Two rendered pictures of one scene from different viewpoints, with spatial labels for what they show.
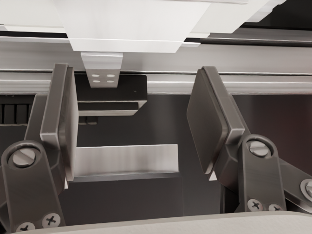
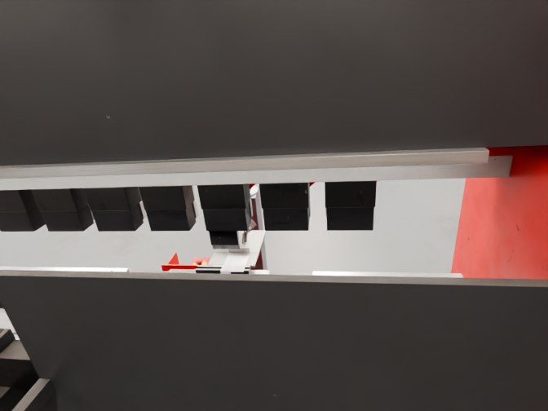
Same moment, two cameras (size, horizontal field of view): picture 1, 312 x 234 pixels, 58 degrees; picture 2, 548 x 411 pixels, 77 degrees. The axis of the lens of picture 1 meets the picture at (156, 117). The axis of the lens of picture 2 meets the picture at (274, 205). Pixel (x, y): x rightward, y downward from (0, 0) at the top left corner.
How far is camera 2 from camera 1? 1.42 m
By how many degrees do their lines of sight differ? 151
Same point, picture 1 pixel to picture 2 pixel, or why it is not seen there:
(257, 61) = not seen: hidden behind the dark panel
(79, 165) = (220, 245)
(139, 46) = (235, 269)
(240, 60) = not seen: hidden behind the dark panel
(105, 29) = (230, 263)
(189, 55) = not seen: hidden behind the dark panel
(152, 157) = (234, 246)
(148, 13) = (238, 259)
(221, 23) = (251, 262)
